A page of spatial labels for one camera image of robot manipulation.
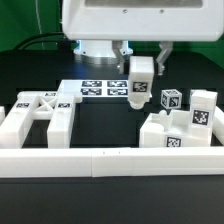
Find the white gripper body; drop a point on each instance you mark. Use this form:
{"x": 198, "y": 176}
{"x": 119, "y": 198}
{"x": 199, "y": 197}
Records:
{"x": 143, "y": 20}

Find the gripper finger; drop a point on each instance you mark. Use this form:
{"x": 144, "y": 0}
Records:
{"x": 166, "y": 49}
{"x": 122, "y": 62}

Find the white chair seat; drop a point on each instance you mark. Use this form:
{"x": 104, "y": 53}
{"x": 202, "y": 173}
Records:
{"x": 173, "y": 130}

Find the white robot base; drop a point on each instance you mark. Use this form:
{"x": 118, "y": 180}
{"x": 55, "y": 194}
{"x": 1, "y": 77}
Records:
{"x": 99, "y": 52}

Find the white tagged cube left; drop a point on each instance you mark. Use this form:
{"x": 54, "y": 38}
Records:
{"x": 171, "y": 98}

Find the white tagged cube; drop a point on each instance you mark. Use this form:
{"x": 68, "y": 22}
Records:
{"x": 192, "y": 91}
{"x": 171, "y": 98}

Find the white tagged cube right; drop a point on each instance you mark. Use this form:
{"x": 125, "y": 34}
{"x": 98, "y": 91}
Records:
{"x": 192, "y": 91}

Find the white left fence stub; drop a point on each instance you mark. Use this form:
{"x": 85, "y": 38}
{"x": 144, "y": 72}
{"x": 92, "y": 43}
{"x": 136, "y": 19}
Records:
{"x": 1, "y": 113}

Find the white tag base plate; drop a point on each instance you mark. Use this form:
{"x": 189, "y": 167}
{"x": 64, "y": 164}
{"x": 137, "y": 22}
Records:
{"x": 95, "y": 88}

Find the white chair back frame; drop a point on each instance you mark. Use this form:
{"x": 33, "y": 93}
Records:
{"x": 57, "y": 108}

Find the white right fence wall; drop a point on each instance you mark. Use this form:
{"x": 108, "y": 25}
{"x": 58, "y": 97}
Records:
{"x": 218, "y": 125}

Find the white fence wall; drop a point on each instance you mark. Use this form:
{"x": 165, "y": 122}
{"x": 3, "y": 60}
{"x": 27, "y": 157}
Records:
{"x": 99, "y": 162}
{"x": 218, "y": 125}

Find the white front fence wall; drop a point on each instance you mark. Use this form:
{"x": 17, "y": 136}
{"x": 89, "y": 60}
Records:
{"x": 99, "y": 162}

